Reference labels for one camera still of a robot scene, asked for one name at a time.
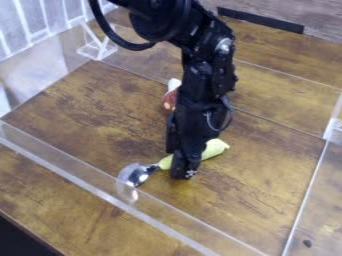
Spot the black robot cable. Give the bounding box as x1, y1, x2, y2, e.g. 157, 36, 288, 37
87, 0, 157, 52

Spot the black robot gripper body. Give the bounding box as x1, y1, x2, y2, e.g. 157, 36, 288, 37
167, 49, 238, 157

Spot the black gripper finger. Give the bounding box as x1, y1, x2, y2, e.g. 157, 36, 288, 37
171, 150, 202, 180
165, 124, 178, 153

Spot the clear acrylic front barrier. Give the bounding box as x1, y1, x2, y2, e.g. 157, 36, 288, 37
0, 121, 267, 256

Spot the clear acrylic right barrier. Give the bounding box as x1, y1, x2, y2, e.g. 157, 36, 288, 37
282, 94, 342, 256

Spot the clear acrylic barrier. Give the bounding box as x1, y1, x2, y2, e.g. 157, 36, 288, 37
282, 94, 342, 256
0, 121, 267, 256

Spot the clear acrylic triangular bracket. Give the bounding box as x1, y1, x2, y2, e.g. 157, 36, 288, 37
76, 23, 117, 61

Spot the red toy mushroom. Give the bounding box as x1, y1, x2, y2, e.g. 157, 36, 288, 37
161, 78, 182, 112

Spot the green handled metal spoon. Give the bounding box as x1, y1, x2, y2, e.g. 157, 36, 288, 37
117, 139, 230, 187

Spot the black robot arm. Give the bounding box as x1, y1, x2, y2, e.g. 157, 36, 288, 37
108, 0, 238, 179

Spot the black strip on table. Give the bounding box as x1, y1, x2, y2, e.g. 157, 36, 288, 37
216, 7, 304, 34

